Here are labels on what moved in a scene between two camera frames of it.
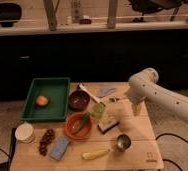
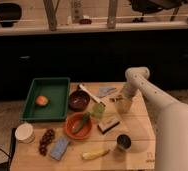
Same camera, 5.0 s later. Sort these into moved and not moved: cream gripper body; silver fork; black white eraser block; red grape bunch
Moved: cream gripper body
Not moved: black white eraser block; red grape bunch; silver fork
